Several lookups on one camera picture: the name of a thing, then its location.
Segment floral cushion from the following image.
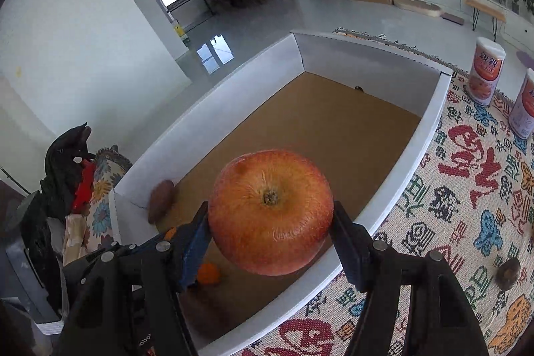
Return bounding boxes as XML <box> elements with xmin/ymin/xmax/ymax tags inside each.
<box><xmin>85</xmin><ymin>147</ymin><xmax>133</xmax><ymax>248</ymax></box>

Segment patterned woven tablecloth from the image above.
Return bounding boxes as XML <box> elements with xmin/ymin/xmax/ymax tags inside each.
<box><xmin>242</xmin><ymin>27</ymin><xmax>534</xmax><ymax>356</ymax></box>

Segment dark passion fruit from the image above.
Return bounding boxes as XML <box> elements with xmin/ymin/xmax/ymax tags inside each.
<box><xmin>496</xmin><ymin>258</ymin><xmax>521</xmax><ymax>291</ymax></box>

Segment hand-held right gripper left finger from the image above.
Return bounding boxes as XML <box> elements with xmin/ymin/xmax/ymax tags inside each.
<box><xmin>54</xmin><ymin>201</ymin><xmax>211</xmax><ymax>356</ymax></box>

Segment black cloth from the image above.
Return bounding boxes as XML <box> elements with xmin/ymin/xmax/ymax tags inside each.
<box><xmin>39</xmin><ymin>121</ymin><xmax>94</xmax><ymax>223</ymax></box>

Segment beige floor pad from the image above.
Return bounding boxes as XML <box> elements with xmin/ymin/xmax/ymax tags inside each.
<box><xmin>393</xmin><ymin>0</ymin><xmax>444</xmax><ymax>18</ymax></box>

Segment long purple sweet potato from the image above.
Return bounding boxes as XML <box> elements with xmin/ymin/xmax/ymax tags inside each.
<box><xmin>148</xmin><ymin>180</ymin><xmax>177</xmax><ymax>224</ymax></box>

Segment pink printed can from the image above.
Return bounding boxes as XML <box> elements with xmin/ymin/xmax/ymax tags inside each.
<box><xmin>468</xmin><ymin>37</ymin><xmax>507</xmax><ymax>106</ymax></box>
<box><xmin>508</xmin><ymin>68</ymin><xmax>534</xmax><ymax>140</ymax></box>

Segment wooden bench with hairpin legs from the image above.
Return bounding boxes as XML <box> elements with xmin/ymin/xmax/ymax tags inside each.
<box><xmin>465</xmin><ymin>0</ymin><xmax>507</xmax><ymax>42</ymax></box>

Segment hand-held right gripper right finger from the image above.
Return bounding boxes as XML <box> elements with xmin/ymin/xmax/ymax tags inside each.
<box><xmin>331</xmin><ymin>201</ymin><xmax>491</xmax><ymax>356</ymax></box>

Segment small tangerine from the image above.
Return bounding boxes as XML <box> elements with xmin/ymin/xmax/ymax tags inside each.
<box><xmin>197</xmin><ymin>263</ymin><xmax>221</xmax><ymax>285</ymax></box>

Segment white cardboard box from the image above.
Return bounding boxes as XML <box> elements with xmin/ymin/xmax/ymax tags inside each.
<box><xmin>108</xmin><ymin>31</ymin><xmax>453</xmax><ymax>356</ymax></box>

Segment red apple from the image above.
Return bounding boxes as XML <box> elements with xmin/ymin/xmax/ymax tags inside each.
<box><xmin>208</xmin><ymin>149</ymin><xmax>335</xmax><ymax>277</ymax></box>

